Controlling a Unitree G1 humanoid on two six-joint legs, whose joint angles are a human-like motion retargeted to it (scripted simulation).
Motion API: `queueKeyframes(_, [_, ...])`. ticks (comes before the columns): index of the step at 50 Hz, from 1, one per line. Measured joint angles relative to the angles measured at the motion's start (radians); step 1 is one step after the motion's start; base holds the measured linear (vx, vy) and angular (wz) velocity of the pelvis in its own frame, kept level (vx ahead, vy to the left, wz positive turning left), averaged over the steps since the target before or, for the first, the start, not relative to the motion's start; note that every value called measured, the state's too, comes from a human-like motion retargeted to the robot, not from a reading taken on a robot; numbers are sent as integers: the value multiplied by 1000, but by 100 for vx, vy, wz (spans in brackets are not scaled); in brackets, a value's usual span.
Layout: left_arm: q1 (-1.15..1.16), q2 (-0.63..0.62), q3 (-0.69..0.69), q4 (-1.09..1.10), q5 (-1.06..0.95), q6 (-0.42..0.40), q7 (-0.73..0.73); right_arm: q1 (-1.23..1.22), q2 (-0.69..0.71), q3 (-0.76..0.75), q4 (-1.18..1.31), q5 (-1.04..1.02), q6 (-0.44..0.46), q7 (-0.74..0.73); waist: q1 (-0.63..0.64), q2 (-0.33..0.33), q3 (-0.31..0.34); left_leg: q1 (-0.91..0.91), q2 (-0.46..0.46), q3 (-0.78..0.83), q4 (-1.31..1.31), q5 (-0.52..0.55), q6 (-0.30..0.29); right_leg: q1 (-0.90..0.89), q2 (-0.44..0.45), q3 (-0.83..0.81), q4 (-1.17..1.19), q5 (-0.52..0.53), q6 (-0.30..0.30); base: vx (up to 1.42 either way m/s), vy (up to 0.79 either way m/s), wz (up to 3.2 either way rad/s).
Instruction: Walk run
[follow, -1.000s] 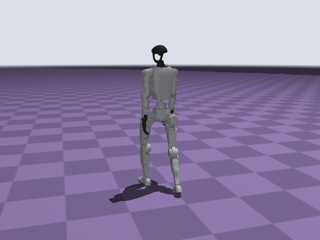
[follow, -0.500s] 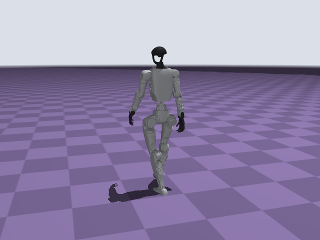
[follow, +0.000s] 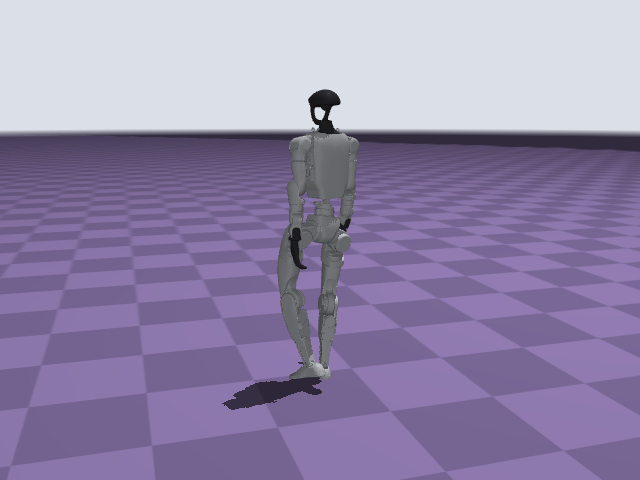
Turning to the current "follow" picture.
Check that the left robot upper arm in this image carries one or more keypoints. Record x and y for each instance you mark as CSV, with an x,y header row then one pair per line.
x,y
299,147

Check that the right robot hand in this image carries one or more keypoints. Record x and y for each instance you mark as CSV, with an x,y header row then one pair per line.
x,y
346,225

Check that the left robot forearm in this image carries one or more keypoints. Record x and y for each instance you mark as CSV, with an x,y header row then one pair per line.
x,y
296,206

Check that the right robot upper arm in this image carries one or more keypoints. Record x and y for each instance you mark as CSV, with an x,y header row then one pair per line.
x,y
353,149

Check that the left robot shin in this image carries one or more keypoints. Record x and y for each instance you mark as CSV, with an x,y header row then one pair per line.
x,y
297,323

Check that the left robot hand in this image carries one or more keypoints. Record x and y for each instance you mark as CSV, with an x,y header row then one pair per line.
x,y
296,236

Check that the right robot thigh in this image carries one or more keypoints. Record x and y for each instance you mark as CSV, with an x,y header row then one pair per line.
x,y
332,261

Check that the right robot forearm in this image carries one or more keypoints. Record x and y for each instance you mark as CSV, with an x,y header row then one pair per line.
x,y
347,202

